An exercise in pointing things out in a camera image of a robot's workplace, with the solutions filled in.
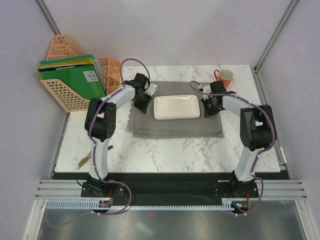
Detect purple cable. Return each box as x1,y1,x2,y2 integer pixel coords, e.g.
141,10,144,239
46,58,151,228
189,80,278,217

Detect right aluminium frame post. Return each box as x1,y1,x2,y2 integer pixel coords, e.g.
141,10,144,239
252,0,300,74

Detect aluminium frame post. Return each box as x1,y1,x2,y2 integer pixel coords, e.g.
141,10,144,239
252,0,300,74
35,0,61,35

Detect left aluminium frame post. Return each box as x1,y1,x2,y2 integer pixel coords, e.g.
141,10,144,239
35,0,61,35

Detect white cable duct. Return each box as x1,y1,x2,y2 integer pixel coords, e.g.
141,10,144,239
45,198,235,211

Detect yellow folder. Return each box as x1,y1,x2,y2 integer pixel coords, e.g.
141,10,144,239
38,54,95,68

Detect gold fork green handle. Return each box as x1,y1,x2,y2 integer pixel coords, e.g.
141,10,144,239
77,145,114,170

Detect knife pink handle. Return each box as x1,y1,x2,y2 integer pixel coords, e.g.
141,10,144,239
86,150,92,159

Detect peach file organizer rack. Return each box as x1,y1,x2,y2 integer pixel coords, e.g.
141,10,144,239
37,34,121,113

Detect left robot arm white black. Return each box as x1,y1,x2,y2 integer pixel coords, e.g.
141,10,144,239
81,73,157,198

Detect green folder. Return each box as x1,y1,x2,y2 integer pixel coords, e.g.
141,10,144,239
38,64,106,100

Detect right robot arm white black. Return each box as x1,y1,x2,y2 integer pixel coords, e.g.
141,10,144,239
198,81,277,197

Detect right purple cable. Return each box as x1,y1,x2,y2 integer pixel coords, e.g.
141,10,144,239
189,80,278,217

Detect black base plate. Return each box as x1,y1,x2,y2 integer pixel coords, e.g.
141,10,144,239
95,173,259,205

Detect white rectangular plate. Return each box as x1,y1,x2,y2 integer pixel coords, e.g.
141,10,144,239
153,94,201,121

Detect orange mug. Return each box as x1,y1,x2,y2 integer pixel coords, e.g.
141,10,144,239
213,69,234,88

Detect aluminium rail profile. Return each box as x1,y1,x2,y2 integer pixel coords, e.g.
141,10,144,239
35,179,307,200

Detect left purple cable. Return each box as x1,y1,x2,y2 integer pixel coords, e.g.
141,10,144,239
46,58,151,228

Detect grey placemat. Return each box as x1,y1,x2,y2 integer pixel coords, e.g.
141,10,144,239
127,81,224,139

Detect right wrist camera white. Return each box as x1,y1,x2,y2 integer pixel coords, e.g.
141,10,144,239
199,85,211,100

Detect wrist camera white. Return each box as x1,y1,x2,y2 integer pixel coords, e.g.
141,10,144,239
199,85,211,100
144,83,158,97

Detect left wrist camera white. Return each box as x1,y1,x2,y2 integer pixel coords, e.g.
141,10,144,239
144,83,158,97

